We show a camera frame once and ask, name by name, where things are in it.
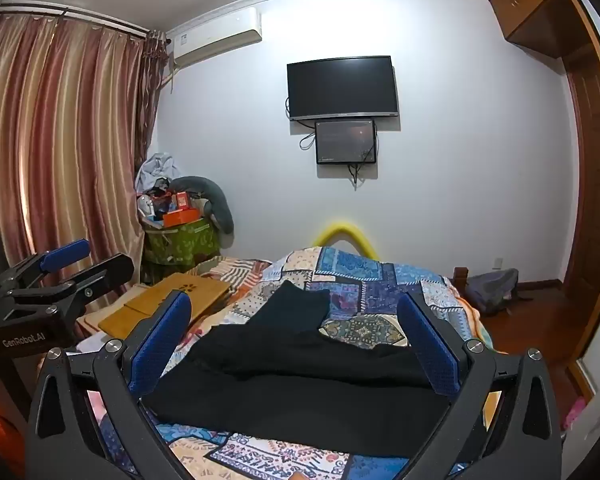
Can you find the pink cloth item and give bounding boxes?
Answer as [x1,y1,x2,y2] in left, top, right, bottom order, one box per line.
[564,396,589,429]

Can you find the white curtain rail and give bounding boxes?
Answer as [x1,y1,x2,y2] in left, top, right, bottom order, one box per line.
[0,2,152,39]

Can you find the black wall television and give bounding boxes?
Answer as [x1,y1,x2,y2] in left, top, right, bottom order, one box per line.
[286,55,400,122]

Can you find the orange fleece blanket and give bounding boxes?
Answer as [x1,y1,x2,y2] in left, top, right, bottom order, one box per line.
[452,280,503,433]

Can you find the black pants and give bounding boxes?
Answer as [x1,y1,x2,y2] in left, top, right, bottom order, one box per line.
[144,280,492,462]

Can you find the grey curved pillow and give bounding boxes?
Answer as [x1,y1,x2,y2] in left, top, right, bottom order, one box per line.
[169,176,235,235]

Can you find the yellow foam arch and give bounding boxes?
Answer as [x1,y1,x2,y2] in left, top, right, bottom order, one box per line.
[313,219,379,262]

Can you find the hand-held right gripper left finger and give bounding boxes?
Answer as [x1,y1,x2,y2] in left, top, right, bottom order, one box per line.
[25,290,193,480]

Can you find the striped pink curtain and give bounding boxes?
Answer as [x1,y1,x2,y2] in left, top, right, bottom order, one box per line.
[0,10,170,283]

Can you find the pale blue crumpled cloth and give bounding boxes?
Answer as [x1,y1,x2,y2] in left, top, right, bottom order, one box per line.
[135,152,182,194]

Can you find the grey backpack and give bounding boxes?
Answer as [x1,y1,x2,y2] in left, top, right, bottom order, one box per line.
[467,268,522,317]

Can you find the orange flat box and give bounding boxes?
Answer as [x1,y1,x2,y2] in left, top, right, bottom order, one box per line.
[162,207,201,229]

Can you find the patchwork printed blanket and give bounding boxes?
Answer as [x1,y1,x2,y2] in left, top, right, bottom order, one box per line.
[75,246,498,480]

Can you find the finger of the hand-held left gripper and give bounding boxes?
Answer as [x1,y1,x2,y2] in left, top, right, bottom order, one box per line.
[7,253,135,322]
[0,238,92,301]

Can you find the green fabric storage box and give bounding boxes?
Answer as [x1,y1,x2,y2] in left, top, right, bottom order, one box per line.
[141,215,224,286]

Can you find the wooden door frame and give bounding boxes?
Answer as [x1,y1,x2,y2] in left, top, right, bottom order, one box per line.
[560,0,600,403]

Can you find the white air conditioner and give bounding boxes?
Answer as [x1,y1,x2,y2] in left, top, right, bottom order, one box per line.
[167,8,263,69]

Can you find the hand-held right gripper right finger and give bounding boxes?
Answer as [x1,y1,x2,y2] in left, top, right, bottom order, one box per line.
[396,291,564,480]

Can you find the wooden lap desk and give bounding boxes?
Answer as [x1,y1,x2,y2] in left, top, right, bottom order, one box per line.
[75,272,232,341]

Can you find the wooden overhead cabinet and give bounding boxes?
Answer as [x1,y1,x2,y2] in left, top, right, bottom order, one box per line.
[487,0,580,59]

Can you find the small black wall screen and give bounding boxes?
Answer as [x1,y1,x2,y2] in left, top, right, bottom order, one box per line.
[314,118,378,166]

